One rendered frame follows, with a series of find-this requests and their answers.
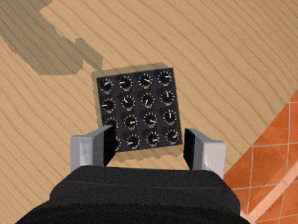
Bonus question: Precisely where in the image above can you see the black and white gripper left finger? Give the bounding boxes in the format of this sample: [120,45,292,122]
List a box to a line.
[70,125,116,172]

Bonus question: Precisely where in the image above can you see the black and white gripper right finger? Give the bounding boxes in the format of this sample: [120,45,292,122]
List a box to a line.
[183,128,227,179]

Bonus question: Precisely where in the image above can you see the black knob box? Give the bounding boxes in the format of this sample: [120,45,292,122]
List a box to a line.
[96,67,183,153]

